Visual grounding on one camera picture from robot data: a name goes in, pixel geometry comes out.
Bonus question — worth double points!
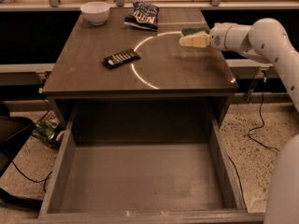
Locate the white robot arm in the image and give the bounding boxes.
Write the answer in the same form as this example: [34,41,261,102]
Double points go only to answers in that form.
[179,18,299,224]

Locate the white bowl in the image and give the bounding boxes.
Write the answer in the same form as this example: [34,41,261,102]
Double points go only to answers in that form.
[80,2,110,25]

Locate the black remote control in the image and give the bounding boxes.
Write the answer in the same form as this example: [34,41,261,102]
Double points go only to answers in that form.
[103,49,140,69]

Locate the black cable on floor left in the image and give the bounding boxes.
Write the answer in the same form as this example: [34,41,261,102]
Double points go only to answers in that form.
[11,160,54,194]

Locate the green and yellow sponge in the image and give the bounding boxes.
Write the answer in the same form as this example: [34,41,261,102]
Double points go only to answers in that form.
[181,27,209,36]

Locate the wire basket with cans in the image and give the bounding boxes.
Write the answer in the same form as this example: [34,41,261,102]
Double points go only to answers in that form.
[33,110,64,149]

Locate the blue chip bag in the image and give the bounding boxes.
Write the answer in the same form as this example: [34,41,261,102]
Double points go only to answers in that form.
[124,2,159,31]

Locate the black chair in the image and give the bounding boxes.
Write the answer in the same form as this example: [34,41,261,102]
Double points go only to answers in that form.
[0,103,42,211]

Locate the grey cabinet table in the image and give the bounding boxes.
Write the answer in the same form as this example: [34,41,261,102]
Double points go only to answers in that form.
[43,7,238,119]

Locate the grey open drawer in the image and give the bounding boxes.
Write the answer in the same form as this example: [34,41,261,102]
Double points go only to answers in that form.
[17,105,265,224]

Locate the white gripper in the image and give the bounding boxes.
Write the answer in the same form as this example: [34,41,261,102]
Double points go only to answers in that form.
[179,22,233,50]

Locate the black power adapter cable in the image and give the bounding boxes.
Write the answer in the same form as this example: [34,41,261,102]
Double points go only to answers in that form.
[247,72,281,152]

